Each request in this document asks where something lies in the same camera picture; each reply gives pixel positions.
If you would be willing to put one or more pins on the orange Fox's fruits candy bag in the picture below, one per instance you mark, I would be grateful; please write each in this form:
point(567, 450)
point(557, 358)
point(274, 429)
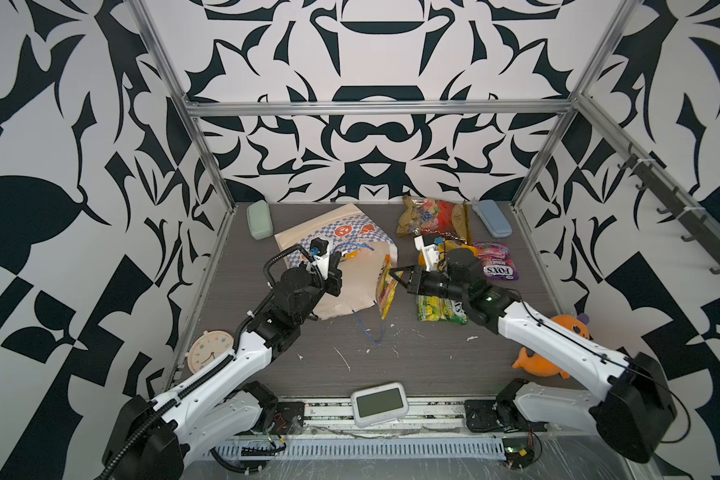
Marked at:
point(385, 287)

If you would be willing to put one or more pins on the green Fox's candy bag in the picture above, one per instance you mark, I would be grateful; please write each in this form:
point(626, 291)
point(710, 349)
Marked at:
point(434, 309)

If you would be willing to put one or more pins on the gold fruit gummy bag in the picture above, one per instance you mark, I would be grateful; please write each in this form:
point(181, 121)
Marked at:
point(424, 216)

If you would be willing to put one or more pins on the purple candy bag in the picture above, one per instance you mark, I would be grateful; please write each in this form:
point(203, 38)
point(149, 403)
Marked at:
point(496, 260)

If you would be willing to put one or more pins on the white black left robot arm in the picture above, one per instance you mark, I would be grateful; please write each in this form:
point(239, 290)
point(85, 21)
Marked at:
point(161, 437)

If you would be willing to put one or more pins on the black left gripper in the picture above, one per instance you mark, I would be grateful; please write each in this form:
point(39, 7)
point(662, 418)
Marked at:
point(331, 287)

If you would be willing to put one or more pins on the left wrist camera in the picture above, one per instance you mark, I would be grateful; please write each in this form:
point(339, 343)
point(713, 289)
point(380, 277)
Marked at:
point(321, 249)

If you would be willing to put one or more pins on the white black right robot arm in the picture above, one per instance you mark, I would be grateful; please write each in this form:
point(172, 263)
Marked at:
point(625, 400)

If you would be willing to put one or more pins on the checkered paper bag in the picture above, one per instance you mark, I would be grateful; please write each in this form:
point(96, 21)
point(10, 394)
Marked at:
point(365, 249)

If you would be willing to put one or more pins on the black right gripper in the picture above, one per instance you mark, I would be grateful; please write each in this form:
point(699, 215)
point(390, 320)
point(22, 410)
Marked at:
point(419, 281)

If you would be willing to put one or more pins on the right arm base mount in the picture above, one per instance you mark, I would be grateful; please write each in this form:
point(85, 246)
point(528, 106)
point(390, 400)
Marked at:
point(499, 414)

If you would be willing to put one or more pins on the aluminium cage frame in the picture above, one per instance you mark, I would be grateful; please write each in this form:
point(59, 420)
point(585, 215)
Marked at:
point(527, 101)

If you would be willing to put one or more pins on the yellow snack bag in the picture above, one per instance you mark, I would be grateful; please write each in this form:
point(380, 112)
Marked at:
point(449, 245)

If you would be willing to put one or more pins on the light blue case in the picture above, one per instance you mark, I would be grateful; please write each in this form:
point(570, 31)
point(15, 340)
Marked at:
point(490, 214)

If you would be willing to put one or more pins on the white slotted cable duct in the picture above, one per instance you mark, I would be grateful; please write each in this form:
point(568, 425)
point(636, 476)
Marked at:
point(302, 449)

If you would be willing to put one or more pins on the black wall hook rail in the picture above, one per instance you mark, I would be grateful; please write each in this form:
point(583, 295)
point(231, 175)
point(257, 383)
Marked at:
point(676, 203)

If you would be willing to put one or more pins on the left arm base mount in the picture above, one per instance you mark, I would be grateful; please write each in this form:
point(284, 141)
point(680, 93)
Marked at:
point(276, 416)

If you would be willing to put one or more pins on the white digital timer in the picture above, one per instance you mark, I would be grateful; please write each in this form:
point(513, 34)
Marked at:
point(379, 404)

